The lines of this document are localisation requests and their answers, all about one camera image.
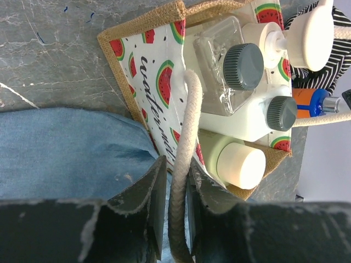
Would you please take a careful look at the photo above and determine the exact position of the white square bottle grey cap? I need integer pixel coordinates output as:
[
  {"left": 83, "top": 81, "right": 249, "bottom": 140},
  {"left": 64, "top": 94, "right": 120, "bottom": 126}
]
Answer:
[{"left": 199, "top": 84, "right": 297, "bottom": 142}]

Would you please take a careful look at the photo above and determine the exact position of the pale green bottle cream cap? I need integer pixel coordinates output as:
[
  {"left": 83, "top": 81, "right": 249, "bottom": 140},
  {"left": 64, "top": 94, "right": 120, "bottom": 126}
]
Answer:
[{"left": 198, "top": 129, "right": 266, "bottom": 190}]

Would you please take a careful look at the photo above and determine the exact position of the watermelon print canvas bag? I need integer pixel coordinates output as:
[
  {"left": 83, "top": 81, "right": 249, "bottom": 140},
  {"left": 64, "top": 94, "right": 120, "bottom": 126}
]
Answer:
[{"left": 98, "top": 1, "right": 288, "bottom": 262}]

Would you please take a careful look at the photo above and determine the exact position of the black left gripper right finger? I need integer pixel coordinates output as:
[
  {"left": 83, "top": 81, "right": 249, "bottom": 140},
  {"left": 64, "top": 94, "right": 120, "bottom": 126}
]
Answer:
[{"left": 187, "top": 160, "right": 350, "bottom": 262}]

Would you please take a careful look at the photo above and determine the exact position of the orange bottle blue sprayer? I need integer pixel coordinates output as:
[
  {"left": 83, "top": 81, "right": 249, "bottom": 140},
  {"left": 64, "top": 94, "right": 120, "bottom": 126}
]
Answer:
[{"left": 292, "top": 88, "right": 342, "bottom": 119}]

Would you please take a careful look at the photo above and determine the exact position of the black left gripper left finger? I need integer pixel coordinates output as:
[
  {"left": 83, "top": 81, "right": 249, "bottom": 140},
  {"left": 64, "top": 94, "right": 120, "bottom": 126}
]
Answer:
[{"left": 1, "top": 156, "right": 167, "bottom": 262}]

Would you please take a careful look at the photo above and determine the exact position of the clear square bottle grey cap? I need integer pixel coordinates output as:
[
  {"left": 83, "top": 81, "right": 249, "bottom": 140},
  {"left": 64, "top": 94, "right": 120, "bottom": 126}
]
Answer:
[{"left": 193, "top": 15, "right": 264, "bottom": 116}]

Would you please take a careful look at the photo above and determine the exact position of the blue cloth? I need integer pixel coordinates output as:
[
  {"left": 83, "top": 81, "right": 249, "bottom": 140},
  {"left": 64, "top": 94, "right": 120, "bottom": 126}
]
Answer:
[{"left": 1, "top": 108, "right": 160, "bottom": 201}]

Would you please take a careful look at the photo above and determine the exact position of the beige pump bottle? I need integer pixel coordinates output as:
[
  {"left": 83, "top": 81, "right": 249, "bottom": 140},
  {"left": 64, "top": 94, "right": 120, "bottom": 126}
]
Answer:
[{"left": 242, "top": 1, "right": 334, "bottom": 71}]

